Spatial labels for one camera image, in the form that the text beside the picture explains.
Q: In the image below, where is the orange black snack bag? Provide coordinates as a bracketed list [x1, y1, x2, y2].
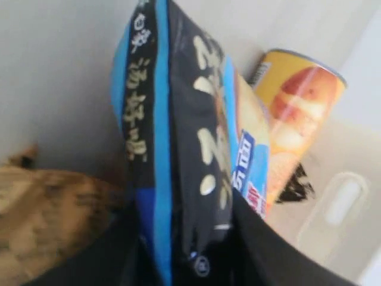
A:
[1, 145, 124, 285]

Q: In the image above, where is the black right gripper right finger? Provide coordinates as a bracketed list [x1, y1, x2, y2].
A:
[190, 191, 352, 285]

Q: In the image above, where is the yellow Lays chip can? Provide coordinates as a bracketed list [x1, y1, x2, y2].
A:
[251, 48, 347, 209]

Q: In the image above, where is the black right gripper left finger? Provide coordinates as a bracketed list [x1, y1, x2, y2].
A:
[29, 199, 173, 285]

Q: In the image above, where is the left cream plastic bin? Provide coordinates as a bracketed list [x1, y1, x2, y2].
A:
[267, 13, 380, 285]

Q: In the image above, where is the blue black snack bag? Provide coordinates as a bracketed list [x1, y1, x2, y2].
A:
[110, 0, 271, 286]

